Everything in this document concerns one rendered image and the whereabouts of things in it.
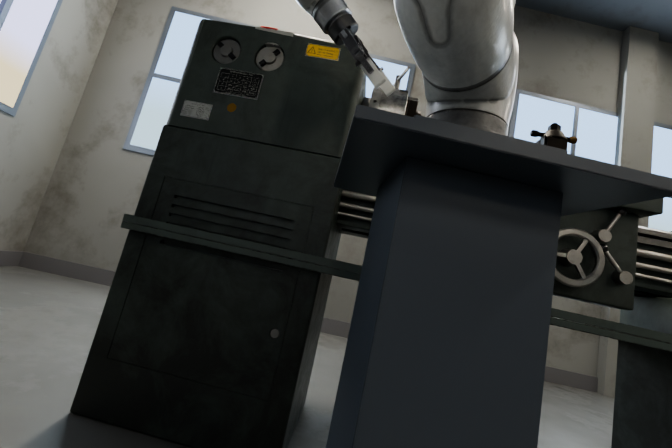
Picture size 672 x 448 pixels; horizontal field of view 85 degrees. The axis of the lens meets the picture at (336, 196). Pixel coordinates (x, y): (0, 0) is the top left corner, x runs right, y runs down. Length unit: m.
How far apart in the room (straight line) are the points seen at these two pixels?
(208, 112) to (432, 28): 0.85
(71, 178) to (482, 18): 3.59
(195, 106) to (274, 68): 0.28
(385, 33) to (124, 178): 2.74
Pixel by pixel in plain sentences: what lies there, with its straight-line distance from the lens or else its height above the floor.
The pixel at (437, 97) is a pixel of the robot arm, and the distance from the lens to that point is 0.71.
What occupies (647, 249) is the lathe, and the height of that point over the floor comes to 0.80.
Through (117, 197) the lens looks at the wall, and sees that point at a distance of 3.61.
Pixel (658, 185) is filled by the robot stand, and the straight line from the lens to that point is 0.63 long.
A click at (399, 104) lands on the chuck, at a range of 1.30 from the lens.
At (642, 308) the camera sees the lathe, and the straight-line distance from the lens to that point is 1.72.
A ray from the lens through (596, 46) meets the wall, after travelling 4.77.
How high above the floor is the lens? 0.54
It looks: 11 degrees up
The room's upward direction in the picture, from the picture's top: 13 degrees clockwise
